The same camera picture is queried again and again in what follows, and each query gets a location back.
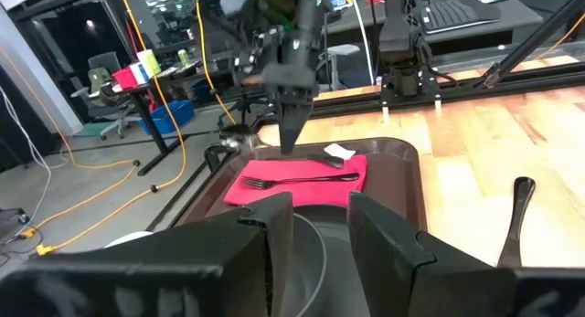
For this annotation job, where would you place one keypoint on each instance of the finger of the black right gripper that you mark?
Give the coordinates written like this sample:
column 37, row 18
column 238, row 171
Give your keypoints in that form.
column 285, row 120
column 301, row 118

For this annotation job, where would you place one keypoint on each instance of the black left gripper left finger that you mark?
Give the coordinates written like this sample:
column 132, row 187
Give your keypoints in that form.
column 183, row 271

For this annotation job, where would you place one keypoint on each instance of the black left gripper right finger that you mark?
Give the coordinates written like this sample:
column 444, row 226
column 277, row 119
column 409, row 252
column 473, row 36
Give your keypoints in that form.
column 434, row 285

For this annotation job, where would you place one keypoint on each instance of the dark metal fork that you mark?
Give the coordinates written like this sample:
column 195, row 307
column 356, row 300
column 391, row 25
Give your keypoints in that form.
column 338, row 176

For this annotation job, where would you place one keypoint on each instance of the red cloth napkin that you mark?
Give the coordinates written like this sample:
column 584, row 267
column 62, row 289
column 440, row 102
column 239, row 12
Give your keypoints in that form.
column 320, row 194

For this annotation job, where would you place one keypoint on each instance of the black plate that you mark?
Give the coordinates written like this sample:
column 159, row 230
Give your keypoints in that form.
column 338, row 262

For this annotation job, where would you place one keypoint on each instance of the black bowl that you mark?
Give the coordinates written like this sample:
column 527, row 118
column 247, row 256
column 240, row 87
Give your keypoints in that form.
column 301, row 271

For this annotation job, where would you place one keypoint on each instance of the dark metal knife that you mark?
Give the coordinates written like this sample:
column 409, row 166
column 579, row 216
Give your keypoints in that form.
column 524, row 189

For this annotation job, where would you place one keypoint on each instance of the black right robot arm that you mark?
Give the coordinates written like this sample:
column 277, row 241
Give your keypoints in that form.
column 402, row 34

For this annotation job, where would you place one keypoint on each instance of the brown plastic tray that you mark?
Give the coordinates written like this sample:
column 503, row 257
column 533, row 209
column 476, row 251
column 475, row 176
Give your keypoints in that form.
column 393, row 180

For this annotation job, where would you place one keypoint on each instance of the grey stool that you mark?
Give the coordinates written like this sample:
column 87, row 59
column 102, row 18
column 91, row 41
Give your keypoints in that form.
column 343, row 49

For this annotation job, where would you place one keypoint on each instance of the green can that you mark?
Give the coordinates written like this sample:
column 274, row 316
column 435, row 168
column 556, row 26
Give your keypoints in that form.
column 184, row 57

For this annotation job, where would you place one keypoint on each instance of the blue plastic bin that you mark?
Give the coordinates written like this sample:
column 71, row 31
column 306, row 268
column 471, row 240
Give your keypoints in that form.
column 169, row 118

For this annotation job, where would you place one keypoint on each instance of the green and white container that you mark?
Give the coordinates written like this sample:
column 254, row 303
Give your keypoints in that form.
column 150, row 63

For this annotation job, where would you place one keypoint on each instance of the black office desk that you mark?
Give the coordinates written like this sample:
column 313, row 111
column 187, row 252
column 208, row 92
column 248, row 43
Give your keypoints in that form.
column 146, row 120

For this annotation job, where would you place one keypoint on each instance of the white and blue box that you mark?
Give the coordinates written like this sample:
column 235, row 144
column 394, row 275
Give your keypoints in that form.
column 139, row 71

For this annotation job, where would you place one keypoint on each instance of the red box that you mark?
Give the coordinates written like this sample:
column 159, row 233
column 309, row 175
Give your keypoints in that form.
column 123, row 79

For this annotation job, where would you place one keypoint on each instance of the black keyboard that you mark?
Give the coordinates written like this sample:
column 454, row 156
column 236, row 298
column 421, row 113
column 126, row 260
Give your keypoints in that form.
column 457, row 15

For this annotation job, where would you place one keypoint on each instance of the grey office chair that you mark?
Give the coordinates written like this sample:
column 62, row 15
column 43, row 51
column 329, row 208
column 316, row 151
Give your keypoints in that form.
column 105, row 61
column 103, row 86

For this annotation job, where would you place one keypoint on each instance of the dark grey side desk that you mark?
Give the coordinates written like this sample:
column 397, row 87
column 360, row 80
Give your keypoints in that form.
column 516, row 20

